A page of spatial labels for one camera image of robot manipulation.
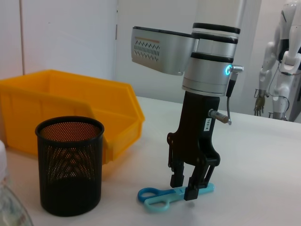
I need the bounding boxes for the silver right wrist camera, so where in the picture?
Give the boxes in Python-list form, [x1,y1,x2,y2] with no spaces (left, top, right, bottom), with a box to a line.
[131,26,200,76]

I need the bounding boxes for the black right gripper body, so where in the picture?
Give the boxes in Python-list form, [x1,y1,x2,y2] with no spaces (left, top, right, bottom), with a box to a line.
[166,90,222,170]

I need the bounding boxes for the yellow plastic bin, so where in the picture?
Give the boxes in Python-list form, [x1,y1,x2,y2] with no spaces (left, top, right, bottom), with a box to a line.
[0,69,146,165]

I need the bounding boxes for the white humanoid robot figure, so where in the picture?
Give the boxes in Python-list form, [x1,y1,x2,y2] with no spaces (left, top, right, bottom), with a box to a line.
[253,2,301,122]

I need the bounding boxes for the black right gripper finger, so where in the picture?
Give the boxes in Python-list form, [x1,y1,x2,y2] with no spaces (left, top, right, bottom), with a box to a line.
[184,161,216,202]
[169,161,186,188]

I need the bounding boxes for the clear green-label water bottle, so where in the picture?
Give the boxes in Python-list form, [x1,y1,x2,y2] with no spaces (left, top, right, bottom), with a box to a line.
[0,140,33,226]

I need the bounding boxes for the black mesh pen holder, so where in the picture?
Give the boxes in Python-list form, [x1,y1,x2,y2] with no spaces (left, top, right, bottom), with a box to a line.
[35,115,105,217]

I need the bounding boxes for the right gripper connector cable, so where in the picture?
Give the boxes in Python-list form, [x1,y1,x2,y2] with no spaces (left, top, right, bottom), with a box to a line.
[208,65,245,126]

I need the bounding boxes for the blue teal scissors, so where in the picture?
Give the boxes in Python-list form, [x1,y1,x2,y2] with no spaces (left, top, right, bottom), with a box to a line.
[137,183,215,212]

